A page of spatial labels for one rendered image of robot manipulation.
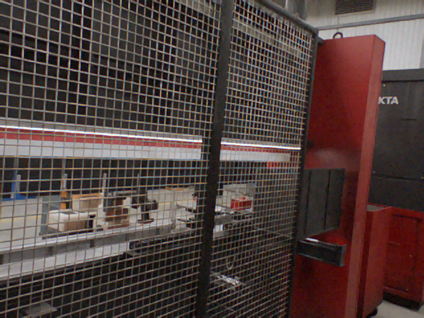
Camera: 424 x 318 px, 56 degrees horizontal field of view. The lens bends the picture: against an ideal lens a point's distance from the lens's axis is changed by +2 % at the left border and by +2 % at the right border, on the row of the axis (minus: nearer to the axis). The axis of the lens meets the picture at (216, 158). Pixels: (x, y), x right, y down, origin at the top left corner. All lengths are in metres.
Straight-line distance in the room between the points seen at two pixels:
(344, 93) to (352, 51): 0.30
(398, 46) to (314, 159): 6.59
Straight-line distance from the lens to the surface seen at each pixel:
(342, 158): 3.04
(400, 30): 9.58
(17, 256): 1.81
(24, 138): 1.71
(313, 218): 2.62
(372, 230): 3.47
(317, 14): 10.42
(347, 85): 3.08
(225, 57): 1.33
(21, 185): 1.78
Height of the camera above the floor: 1.48
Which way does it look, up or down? 3 degrees down
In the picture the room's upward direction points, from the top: 5 degrees clockwise
